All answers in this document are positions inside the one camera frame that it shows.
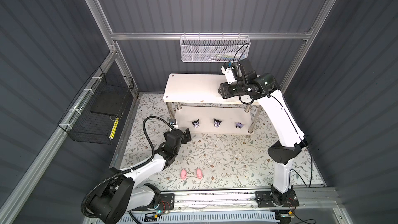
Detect black purple toy figure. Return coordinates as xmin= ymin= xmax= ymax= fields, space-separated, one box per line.
xmin=213 ymin=118 xmax=222 ymax=128
xmin=192 ymin=119 xmax=200 ymax=128

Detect pink pig toy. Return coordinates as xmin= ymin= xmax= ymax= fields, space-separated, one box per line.
xmin=196 ymin=169 xmax=203 ymax=179
xmin=180 ymin=169 xmax=187 ymax=180

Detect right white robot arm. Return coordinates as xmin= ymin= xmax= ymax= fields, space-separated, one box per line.
xmin=218 ymin=59 xmax=305 ymax=206

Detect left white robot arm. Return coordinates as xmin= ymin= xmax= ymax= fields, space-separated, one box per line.
xmin=80 ymin=128 xmax=192 ymax=224

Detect white two-tier shelf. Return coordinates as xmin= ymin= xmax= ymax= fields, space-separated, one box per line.
xmin=163 ymin=74 xmax=262 ymax=136

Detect markers in white basket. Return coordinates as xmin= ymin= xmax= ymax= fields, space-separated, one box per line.
xmin=204 ymin=53 xmax=241 ymax=62

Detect black pad in basket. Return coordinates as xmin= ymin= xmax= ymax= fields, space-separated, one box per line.
xmin=90 ymin=92 xmax=129 ymax=117

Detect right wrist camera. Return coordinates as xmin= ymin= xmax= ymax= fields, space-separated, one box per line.
xmin=221 ymin=62 xmax=236 ymax=85

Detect white wire basket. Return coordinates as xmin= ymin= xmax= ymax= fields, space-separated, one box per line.
xmin=179 ymin=35 xmax=251 ymax=63

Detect black wire basket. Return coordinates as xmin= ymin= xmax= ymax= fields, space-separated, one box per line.
xmin=58 ymin=68 xmax=135 ymax=145

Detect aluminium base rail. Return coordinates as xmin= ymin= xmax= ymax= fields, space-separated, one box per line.
xmin=93 ymin=188 xmax=343 ymax=215

